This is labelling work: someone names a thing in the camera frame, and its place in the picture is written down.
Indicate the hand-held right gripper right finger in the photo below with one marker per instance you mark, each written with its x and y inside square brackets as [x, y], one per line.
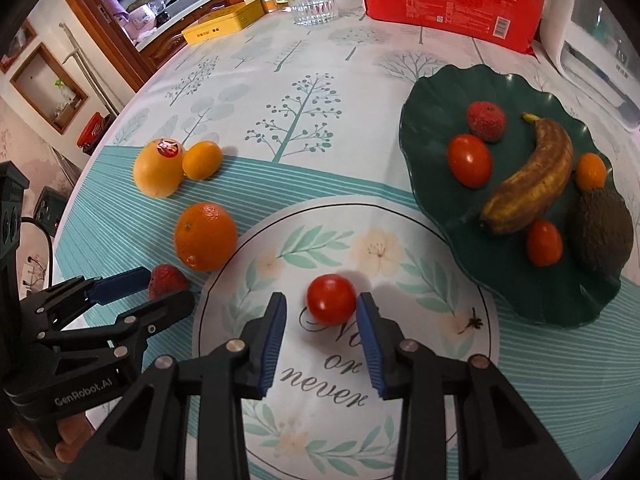
[370, 345]

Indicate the person's left hand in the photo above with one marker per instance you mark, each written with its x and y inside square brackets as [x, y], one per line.
[72, 430]

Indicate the dark green scalloped plate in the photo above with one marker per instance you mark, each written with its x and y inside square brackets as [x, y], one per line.
[440, 200]

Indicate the round floral placemat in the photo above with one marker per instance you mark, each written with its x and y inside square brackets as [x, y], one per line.
[325, 240]

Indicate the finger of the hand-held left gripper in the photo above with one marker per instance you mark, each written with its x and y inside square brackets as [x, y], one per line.
[122, 284]
[150, 317]

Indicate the wooden kitchen base cabinet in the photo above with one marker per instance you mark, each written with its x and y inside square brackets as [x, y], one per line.
[160, 55]

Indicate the red cherry tomato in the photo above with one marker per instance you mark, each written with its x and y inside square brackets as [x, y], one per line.
[469, 161]
[330, 300]
[544, 243]

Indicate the canister with red lid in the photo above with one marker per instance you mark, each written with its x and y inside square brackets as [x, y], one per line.
[92, 132]

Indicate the white metal pole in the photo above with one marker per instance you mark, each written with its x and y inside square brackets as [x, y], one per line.
[85, 70]

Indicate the grey box with holes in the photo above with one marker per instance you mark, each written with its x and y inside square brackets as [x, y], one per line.
[50, 207]

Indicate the red lychee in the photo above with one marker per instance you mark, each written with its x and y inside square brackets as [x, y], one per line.
[486, 121]
[165, 280]

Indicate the wooden framed wall niche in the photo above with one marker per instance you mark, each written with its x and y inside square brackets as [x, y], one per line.
[47, 87]

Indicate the large orange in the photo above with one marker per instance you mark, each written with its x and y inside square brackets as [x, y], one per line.
[205, 236]

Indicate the red paper cup package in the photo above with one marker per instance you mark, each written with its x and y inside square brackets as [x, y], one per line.
[440, 0]

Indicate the clear glass tumbler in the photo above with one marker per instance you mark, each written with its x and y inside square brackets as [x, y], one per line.
[310, 2]

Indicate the yellow grapefruit with sticker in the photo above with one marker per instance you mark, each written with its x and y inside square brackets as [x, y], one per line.
[155, 175]

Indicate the small orange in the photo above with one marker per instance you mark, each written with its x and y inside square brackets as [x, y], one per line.
[590, 171]
[201, 160]

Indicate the yellow tin box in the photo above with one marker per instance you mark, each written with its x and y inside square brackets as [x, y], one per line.
[225, 22]

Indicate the brown ripe banana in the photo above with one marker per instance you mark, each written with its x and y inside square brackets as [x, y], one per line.
[535, 180]

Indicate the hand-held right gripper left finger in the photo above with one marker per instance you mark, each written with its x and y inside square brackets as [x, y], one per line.
[272, 340]

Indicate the dark avocado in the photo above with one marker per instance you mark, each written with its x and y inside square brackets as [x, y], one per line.
[600, 232]

